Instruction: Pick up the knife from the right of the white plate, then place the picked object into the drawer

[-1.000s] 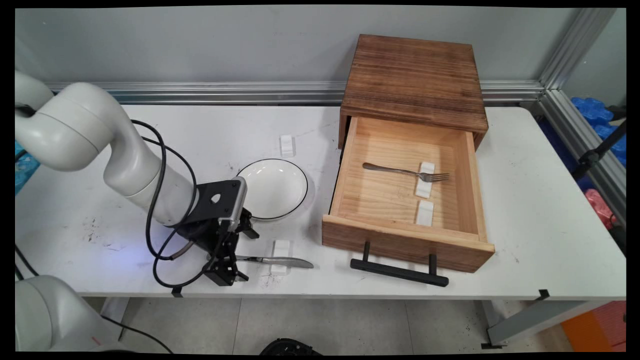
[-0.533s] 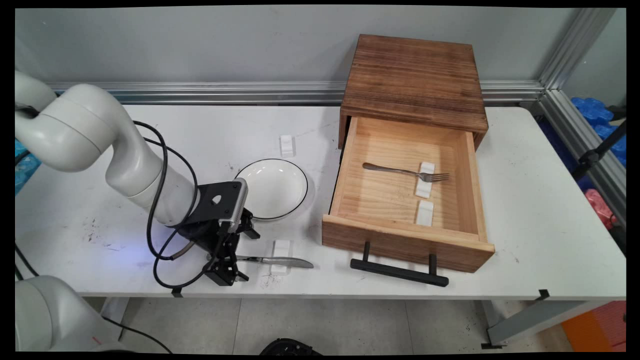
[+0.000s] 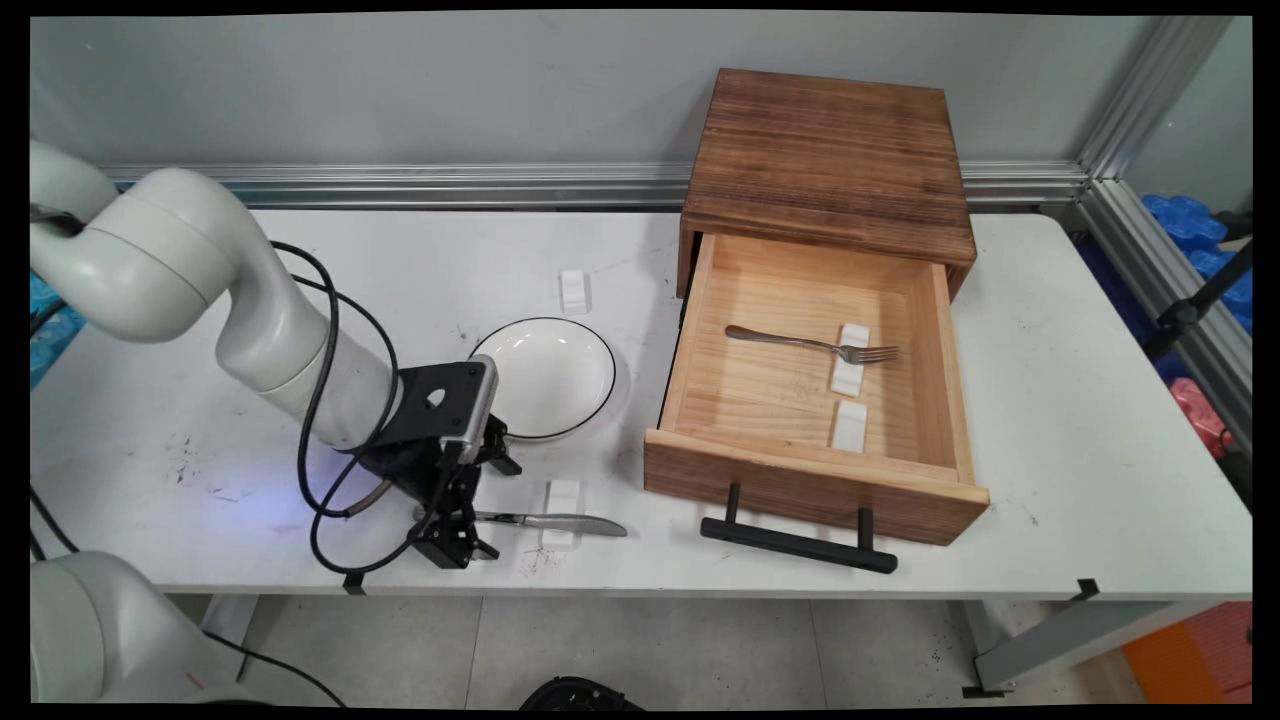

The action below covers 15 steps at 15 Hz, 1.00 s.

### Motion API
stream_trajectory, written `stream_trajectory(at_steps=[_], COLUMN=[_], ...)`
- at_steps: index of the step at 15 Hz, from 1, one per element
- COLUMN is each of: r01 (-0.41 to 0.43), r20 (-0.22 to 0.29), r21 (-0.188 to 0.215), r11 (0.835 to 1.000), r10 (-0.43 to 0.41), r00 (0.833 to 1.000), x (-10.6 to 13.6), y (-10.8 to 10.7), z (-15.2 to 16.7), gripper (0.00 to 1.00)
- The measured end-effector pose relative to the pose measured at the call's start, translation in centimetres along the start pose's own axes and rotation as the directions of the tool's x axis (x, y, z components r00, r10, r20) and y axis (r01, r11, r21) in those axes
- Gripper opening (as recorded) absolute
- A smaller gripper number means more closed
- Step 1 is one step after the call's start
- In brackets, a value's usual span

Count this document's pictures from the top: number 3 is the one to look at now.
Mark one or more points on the grey table leg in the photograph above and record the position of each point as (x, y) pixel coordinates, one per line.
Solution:
(1070, 640)
(230, 620)

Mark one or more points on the blue plastic bag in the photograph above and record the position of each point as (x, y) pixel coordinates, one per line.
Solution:
(50, 335)
(1185, 220)

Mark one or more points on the dark wooden cabinet housing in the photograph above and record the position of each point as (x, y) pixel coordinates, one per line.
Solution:
(830, 150)

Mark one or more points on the orange box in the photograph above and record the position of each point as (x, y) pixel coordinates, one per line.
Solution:
(1195, 655)

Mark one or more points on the black object on floor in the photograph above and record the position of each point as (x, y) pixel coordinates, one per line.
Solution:
(580, 695)

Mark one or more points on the metal fork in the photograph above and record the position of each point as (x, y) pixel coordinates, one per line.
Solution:
(790, 342)

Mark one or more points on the light wooden drawer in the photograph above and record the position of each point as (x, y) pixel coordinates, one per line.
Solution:
(780, 400)

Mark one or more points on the black tape marker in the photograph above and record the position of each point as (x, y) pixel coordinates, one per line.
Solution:
(354, 583)
(1088, 589)

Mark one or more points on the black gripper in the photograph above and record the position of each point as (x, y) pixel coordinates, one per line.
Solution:
(415, 468)

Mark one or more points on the metal table knife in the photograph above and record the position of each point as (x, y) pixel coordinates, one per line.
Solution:
(560, 520)

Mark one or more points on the white cutlery rest block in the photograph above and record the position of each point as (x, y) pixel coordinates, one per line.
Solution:
(850, 427)
(848, 378)
(562, 494)
(574, 292)

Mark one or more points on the white plate black rim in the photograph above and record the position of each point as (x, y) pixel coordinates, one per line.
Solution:
(550, 375)

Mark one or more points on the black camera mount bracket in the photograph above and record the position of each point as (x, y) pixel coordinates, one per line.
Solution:
(420, 400)

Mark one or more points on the black tripod stand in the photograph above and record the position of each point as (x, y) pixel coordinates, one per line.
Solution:
(1185, 313)

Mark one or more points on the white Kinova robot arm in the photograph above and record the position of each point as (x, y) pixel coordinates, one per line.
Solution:
(170, 250)

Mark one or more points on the aluminium frame post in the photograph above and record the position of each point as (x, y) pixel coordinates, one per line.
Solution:
(1150, 95)

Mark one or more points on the pink plastic bag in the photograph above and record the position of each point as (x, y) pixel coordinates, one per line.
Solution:
(1200, 412)

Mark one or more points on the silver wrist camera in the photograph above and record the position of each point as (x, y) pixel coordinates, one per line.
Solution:
(472, 400)

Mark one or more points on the aluminium frame side rail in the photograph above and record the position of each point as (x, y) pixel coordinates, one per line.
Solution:
(1170, 290)

